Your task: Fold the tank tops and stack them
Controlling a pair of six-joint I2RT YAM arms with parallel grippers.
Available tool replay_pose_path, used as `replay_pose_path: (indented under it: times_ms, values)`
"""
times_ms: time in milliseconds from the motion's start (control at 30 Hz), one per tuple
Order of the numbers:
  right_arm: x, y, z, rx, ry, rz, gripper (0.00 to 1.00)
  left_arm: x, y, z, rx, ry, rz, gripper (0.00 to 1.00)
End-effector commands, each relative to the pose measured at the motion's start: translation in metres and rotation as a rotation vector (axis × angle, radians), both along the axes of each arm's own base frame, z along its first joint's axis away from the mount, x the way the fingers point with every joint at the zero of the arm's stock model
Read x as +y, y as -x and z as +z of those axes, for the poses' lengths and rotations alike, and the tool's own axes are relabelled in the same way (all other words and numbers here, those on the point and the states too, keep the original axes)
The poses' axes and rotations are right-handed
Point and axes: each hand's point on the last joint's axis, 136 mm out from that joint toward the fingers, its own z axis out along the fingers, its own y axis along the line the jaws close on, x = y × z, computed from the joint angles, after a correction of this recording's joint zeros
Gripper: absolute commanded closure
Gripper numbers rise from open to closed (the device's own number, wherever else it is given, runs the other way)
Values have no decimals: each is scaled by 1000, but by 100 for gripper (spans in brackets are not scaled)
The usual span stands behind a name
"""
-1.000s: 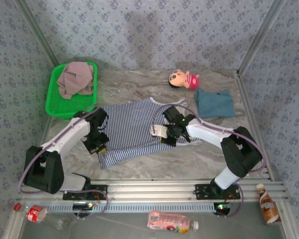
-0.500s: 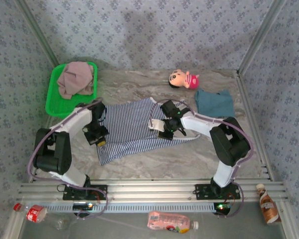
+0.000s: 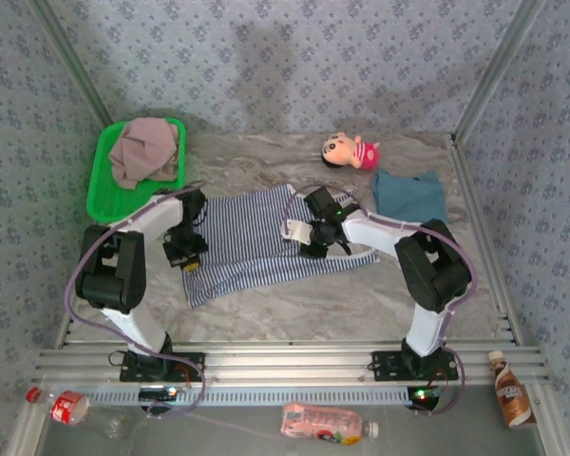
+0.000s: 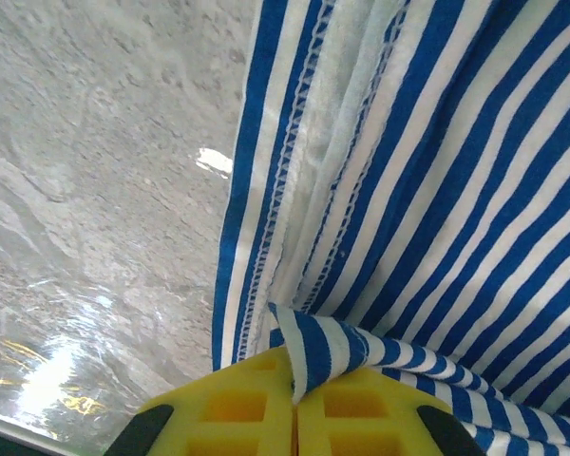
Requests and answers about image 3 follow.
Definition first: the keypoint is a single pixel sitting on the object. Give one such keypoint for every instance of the small circuit board with LEDs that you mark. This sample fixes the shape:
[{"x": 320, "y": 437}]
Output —
[
  {"x": 157, "y": 393},
  {"x": 425, "y": 394}
]

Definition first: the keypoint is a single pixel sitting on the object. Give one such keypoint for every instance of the pink tank top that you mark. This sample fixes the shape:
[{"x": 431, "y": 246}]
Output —
[{"x": 142, "y": 147}]

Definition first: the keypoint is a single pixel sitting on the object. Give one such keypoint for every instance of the clear red-label cola bottle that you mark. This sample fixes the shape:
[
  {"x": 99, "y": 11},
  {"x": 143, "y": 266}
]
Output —
[{"x": 69, "y": 408}]

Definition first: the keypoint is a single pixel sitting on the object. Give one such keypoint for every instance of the blue white striped tank top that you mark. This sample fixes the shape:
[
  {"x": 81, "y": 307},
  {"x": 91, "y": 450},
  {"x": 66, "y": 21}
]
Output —
[{"x": 252, "y": 237}]

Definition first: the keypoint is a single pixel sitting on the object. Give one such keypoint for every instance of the brown chocolate drink bottle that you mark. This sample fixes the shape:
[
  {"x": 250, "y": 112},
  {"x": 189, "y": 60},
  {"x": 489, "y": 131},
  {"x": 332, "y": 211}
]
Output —
[{"x": 510, "y": 389}]

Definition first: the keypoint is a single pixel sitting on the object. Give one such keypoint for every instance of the green plastic basket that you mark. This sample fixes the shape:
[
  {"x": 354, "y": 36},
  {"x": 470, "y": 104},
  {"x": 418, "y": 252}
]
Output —
[{"x": 104, "y": 199}]

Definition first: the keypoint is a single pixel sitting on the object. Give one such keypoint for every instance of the plush doll with pink shirt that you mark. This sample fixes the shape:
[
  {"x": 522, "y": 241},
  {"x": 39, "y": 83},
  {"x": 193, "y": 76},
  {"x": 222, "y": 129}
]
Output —
[{"x": 349, "y": 152}]

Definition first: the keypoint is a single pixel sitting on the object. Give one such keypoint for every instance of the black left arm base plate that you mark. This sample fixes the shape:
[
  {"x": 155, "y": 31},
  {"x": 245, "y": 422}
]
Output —
[{"x": 190, "y": 365}]

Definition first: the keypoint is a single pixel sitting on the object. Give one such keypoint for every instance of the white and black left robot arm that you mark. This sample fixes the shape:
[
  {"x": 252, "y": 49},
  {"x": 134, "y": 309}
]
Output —
[{"x": 109, "y": 271}]

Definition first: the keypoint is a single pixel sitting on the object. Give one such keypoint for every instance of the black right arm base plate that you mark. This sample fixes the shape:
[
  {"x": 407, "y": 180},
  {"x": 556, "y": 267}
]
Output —
[{"x": 385, "y": 368}]

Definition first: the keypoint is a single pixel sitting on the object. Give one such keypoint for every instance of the pink drink bottle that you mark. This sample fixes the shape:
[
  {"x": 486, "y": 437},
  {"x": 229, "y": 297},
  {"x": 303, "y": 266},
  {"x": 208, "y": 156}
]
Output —
[{"x": 318, "y": 423}]

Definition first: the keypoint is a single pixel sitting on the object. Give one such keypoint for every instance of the aluminium frame post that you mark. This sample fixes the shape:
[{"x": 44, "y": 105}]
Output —
[
  {"x": 79, "y": 71},
  {"x": 495, "y": 71}
]

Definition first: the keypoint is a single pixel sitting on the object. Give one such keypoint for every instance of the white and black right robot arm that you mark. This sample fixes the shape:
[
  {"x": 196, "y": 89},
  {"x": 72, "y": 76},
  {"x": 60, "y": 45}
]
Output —
[{"x": 432, "y": 266}]

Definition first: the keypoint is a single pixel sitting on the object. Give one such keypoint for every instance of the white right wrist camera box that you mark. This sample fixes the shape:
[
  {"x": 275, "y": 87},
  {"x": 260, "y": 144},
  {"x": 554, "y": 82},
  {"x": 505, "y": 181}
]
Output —
[{"x": 297, "y": 232}]

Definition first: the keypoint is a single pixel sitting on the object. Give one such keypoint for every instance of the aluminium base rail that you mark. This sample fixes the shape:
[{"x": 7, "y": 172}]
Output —
[{"x": 290, "y": 366}]

